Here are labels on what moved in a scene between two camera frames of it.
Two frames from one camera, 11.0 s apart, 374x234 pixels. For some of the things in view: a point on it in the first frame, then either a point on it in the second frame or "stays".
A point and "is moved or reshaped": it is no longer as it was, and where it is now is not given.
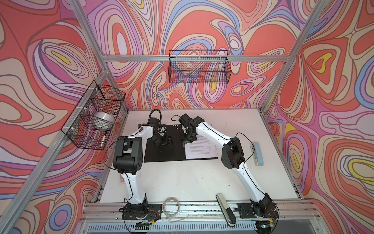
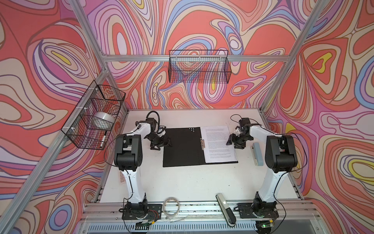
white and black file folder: (175, 152) is moved or reshaped
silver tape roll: (104, 118) stays
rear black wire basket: (199, 66) stays
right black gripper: (184, 140) to (232, 139)
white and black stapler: (229, 216) stays
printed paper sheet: (203, 147) is moved or reshaped
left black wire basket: (89, 125) stays
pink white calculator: (121, 180) stays
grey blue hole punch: (256, 150) stays
